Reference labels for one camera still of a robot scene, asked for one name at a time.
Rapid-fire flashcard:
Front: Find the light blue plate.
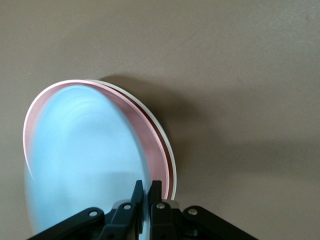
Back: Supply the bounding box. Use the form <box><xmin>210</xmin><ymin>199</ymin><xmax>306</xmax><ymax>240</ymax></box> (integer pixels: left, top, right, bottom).
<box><xmin>23</xmin><ymin>84</ymin><xmax>154</xmax><ymax>240</ymax></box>

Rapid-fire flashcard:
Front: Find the beige plate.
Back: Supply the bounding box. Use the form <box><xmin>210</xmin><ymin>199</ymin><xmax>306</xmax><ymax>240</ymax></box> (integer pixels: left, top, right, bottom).
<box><xmin>87</xmin><ymin>79</ymin><xmax>177</xmax><ymax>201</ymax></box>

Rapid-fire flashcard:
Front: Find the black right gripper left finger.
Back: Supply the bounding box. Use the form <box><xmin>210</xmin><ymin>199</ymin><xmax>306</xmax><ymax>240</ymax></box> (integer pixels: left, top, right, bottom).
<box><xmin>26</xmin><ymin>179</ymin><xmax>145</xmax><ymax>240</ymax></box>

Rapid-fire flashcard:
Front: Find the pink plate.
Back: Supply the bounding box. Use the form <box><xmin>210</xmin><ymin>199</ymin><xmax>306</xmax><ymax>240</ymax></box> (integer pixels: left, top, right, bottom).
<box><xmin>22</xmin><ymin>79</ymin><xmax>171</xmax><ymax>198</ymax></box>

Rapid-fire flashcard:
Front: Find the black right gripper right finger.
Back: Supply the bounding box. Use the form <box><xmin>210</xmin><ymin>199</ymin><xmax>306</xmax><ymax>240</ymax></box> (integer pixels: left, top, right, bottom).
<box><xmin>149</xmin><ymin>179</ymin><xmax>260</xmax><ymax>240</ymax></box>

